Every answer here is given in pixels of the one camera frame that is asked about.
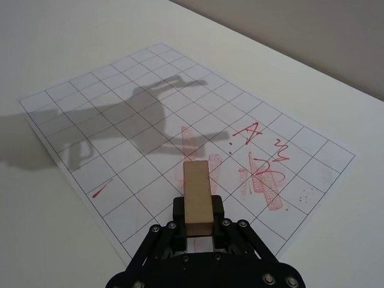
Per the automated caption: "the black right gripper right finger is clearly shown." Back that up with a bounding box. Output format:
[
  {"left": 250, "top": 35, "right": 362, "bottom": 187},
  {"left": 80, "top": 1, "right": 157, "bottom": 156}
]
[{"left": 211, "top": 194, "right": 280, "bottom": 263}]

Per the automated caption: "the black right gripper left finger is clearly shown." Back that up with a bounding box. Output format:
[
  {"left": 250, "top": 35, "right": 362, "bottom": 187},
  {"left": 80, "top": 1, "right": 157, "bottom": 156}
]
[{"left": 125, "top": 196, "right": 187, "bottom": 271}]

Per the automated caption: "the rectangular wooden stamp block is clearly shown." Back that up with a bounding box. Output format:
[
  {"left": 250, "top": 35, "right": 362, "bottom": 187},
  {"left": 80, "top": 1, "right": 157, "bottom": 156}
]
[{"left": 182, "top": 160, "right": 215, "bottom": 236}]

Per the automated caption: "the white grid paper sheet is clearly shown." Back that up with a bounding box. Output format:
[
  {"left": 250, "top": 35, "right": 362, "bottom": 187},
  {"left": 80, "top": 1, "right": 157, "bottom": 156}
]
[{"left": 19, "top": 41, "right": 356, "bottom": 266}]

